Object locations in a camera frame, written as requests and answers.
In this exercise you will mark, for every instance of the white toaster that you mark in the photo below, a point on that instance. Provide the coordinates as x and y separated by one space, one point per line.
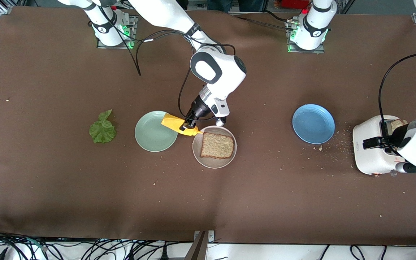
370 130

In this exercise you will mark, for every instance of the brown bread slice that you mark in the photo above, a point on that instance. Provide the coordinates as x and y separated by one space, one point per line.
398 124
217 146

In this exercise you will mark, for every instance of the red box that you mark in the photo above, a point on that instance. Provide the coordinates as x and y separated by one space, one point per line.
294 3

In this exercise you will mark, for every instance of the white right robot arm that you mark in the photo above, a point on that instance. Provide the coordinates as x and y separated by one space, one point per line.
222 76

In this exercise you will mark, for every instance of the green lettuce leaf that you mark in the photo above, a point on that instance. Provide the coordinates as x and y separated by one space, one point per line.
101 131

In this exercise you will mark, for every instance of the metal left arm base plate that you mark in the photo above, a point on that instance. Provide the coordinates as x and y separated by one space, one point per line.
320 51

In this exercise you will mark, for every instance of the mint green plate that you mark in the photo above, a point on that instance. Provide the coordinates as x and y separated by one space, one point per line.
152 135

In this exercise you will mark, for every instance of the brown table cloth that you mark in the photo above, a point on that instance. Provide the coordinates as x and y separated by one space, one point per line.
208 202

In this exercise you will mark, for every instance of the grey metal bracket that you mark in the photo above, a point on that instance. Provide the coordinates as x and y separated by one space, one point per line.
202 242

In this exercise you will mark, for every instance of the yellow mustard squeeze bottle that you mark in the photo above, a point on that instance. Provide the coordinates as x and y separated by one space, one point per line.
173 122

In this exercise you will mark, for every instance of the blue plate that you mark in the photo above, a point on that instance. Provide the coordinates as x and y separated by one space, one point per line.
313 124

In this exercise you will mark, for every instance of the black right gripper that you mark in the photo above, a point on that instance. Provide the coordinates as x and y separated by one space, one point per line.
198 109

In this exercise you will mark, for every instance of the beige plate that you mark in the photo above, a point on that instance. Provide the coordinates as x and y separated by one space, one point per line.
213 164

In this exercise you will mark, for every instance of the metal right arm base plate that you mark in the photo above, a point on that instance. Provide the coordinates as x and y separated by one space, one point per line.
101 46

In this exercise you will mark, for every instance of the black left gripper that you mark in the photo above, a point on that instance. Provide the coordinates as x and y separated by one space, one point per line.
397 136

